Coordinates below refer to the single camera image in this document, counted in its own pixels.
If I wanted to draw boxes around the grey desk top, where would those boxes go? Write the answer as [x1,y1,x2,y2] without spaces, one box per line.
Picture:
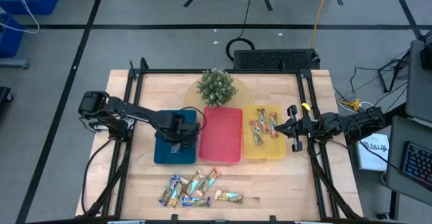
[404,39,432,123]

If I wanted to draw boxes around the yellow hanging cable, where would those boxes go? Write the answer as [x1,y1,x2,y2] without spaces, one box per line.
[310,0,333,49]

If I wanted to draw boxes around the black coiled floor cable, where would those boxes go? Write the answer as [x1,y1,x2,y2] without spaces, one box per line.
[225,0,257,62]

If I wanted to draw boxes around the grey stand foot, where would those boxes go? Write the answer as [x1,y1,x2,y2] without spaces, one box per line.
[0,58,30,69]

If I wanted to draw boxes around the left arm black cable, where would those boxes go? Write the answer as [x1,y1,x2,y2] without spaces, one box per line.
[80,138,115,215]

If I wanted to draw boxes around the black chair base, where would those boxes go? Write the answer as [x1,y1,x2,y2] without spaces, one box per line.
[0,86,14,115]

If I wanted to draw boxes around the black backlit keyboard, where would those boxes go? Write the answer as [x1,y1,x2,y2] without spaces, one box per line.
[400,140,432,192]

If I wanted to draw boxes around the black perforated computer case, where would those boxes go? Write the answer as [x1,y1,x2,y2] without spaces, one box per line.
[233,48,321,71]

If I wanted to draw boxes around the black metal table frame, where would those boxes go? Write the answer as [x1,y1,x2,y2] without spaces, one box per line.
[80,57,365,222]

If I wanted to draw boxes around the red plastic tray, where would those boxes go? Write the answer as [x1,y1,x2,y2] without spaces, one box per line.
[198,105,244,164]

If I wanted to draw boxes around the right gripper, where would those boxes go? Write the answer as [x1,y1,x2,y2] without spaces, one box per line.
[275,104,321,152]

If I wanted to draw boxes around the black desk crossbar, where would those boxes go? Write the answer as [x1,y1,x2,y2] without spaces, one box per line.
[346,104,408,146]

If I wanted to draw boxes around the small green potted plant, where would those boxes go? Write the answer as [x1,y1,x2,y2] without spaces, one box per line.
[196,67,238,109]

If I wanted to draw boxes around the snack bars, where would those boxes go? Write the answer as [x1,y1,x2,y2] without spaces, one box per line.
[248,119,265,146]

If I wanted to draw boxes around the tangled black floor cables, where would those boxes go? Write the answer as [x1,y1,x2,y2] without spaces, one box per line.
[349,48,411,93]

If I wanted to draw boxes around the blue plastic tray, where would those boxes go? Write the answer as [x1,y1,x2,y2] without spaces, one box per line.
[153,109,198,165]

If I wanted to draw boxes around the orange wrapper granola bar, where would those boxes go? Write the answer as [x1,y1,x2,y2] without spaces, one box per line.
[167,177,190,208]
[182,169,206,198]
[214,188,244,205]
[195,167,223,198]

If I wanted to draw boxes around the round yellow woven placemat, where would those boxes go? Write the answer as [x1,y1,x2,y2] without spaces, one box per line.
[183,77,257,112]

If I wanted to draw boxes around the white paper manual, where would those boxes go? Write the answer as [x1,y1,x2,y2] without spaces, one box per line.
[356,132,390,173]

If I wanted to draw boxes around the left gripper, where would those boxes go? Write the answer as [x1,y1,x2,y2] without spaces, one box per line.
[163,111,200,149]

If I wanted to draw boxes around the yellow power plug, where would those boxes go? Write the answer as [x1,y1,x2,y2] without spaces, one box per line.
[338,99,361,112]

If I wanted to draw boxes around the grey desk with keyboard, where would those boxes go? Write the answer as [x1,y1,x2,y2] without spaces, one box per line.
[385,115,432,195]

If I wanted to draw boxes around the white floor cable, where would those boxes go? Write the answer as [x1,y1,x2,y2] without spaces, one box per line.
[0,0,41,34]

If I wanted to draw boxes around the yellow plastic tray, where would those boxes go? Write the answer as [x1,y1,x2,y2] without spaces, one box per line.
[242,104,288,160]

